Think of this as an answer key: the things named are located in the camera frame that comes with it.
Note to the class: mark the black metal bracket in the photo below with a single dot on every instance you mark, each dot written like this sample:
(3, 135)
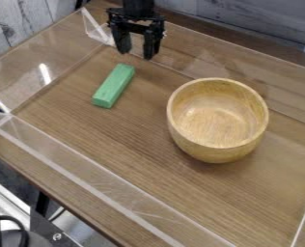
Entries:
(44, 234)

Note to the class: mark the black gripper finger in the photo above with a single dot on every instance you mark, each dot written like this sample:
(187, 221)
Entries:
(151, 44)
(122, 38)

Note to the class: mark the black table leg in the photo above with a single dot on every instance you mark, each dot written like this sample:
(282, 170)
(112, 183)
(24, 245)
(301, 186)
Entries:
(42, 204)

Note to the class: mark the green rectangular block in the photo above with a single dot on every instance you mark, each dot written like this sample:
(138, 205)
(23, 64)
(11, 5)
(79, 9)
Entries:
(112, 86)

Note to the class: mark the light wooden bowl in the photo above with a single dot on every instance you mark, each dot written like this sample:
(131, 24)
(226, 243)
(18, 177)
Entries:
(218, 117)

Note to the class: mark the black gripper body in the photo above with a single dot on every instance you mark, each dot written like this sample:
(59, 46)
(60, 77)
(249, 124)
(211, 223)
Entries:
(135, 17)

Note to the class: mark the clear acrylic tray wall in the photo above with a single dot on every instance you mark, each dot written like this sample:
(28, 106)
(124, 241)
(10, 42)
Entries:
(107, 161)

